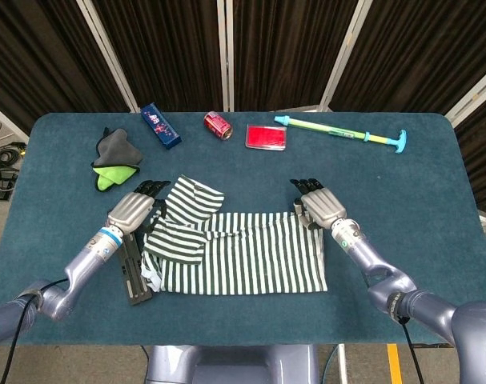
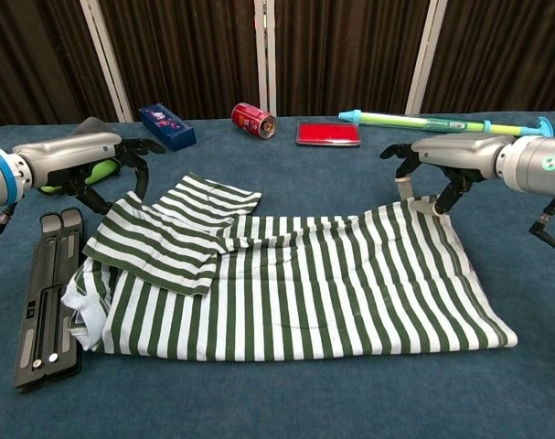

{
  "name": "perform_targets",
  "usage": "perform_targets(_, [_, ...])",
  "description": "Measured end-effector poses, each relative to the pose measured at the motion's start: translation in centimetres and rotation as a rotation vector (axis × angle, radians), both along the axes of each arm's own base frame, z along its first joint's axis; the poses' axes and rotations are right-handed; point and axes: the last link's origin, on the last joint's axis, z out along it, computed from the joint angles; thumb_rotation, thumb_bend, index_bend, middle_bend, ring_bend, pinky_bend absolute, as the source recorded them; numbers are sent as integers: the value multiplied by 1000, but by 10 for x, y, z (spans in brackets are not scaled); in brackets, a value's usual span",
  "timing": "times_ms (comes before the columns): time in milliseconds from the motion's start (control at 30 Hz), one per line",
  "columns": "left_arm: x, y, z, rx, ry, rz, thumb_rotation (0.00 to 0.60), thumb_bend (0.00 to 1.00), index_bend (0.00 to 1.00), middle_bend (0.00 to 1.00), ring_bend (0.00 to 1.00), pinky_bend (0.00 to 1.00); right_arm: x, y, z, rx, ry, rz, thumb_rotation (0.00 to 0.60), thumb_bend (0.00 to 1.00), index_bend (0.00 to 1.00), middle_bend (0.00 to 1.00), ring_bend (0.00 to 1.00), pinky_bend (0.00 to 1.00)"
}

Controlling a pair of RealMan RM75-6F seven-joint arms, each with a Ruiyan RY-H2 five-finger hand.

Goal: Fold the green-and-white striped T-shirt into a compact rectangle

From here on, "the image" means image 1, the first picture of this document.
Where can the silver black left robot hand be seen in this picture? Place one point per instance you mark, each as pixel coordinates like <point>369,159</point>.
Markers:
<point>130,210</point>

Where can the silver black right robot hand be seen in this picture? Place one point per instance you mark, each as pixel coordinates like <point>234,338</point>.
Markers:
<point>324,206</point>

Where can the green white striped T-shirt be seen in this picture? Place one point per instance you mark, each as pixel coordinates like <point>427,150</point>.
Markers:
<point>258,256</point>

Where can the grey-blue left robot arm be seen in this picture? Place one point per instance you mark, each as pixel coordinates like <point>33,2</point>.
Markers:
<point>82,264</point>

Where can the green grey microfiber cloth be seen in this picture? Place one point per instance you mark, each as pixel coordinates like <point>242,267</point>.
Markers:
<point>116,150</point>

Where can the black folding laptop stand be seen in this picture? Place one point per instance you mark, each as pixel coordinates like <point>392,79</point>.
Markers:
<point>135,284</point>

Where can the green blue toy water pump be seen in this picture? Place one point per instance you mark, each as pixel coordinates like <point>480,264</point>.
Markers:
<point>326,130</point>

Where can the dark blue rectangular box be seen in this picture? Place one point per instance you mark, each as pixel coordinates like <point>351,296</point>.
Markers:
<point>160,126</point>

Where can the red ink pad case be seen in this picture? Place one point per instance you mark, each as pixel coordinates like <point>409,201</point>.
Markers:
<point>266,138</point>

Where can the red soda can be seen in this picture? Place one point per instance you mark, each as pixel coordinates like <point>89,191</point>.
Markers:
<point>214,122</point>

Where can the dark brown pleated curtain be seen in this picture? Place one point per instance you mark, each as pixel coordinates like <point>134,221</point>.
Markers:
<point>46,52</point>
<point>418,48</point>
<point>483,160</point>
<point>286,52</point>
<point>166,52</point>

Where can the white table leg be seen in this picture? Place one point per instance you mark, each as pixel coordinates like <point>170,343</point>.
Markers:
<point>342,364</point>

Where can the yellow floor tape strip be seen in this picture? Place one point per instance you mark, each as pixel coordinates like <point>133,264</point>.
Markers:
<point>393,364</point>

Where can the grey-blue robot torso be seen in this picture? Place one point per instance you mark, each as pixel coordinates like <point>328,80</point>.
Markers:
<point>234,364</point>

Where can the white partition frame post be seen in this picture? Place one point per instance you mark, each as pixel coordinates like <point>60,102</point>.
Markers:
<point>471,100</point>
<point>6,120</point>
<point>108,56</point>
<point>345,56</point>
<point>222,56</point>

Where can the black table edge bracket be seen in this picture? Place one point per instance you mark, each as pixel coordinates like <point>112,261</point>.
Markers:
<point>426,345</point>

